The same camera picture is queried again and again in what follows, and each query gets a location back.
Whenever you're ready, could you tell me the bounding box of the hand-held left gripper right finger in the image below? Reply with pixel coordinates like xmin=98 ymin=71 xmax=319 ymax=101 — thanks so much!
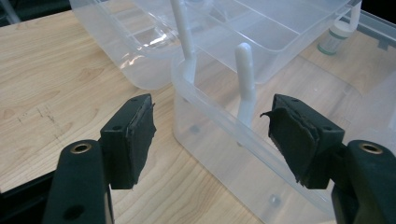
xmin=260 ymin=93 xmax=347 ymax=190

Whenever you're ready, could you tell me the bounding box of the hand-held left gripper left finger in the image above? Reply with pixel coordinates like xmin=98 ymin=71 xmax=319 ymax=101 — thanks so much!
xmin=99 ymin=93 xmax=157 ymax=190

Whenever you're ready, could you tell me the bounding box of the clear plastic storage box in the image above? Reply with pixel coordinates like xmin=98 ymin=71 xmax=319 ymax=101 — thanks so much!
xmin=68 ymin=0 xmax=396 ymax=224

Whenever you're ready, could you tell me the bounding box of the small white-capped bottle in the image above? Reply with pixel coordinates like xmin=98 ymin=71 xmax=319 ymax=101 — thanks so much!
xmin=317 ymin=20 xmax=357 ymax=57

